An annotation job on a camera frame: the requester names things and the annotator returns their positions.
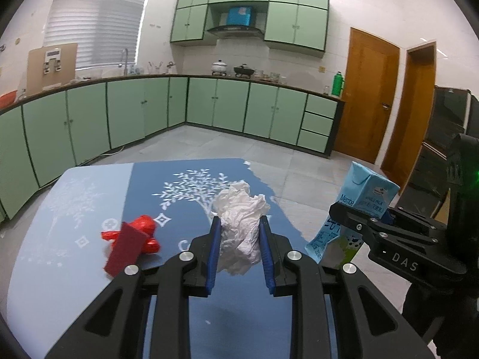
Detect white window blind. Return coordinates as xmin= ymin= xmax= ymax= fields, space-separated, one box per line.
xmin=44 ymin=0 xmax=152 ymax=70

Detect cardboard board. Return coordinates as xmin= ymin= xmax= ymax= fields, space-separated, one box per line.
xmin=26 ymin=43 xmax=78 ymax=94

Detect wooden door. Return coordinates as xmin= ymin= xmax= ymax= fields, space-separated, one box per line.
xmin=382 ymin=40 xmax=438 ymax=188
xmin=334 ymin=27 xmax=401 ymax=164

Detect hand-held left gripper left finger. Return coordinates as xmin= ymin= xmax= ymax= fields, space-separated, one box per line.
xmin=45 ymin=217 xmax=222 ymax=359

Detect green base kitchen cabinets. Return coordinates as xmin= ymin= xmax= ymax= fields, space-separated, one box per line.
xmin=0 ymin=75 xmax=345 ymax=221

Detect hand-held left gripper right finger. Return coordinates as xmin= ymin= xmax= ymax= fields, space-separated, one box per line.
xmin=259 ymin=215 xmax=436 ymax=359

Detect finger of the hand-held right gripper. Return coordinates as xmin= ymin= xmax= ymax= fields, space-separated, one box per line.
xmin=328 ymin=203 xmax=440 ymax=249
xmin=388 ymin=207 xmax=448 ymax=232

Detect blue printed tablecloth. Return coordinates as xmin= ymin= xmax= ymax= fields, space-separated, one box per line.
xmin=9 ymin=157 xmax=337 ymax=359

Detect blue box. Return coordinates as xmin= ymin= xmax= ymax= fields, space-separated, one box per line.
xmin=226 ymin=6 xmax=257 ymax=26

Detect range hood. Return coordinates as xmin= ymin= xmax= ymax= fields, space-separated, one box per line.
xmin=206 ymin=24 xmax=264 ymax=40

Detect light blue milk carton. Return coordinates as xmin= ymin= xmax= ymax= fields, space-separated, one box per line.
xmin=305 ymin=161 xmax=400 ymax=270

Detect black glass cabinet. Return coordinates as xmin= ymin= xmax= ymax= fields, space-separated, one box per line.
xmin=402 ymin=86 xmax=479 ymax=229

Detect red crumpled wrapper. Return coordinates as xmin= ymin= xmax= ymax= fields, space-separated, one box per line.
xmin=101 ymin=215 xmax=161 ymax=255

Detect green wall kitchen cabinets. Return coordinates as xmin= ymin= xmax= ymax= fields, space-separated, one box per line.
xmin=170 ymin=0 xmax=330 ymax=58

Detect white tissue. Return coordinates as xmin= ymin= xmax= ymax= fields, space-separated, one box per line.
xmin=211 ymin=180 xmax=271 ymax=276

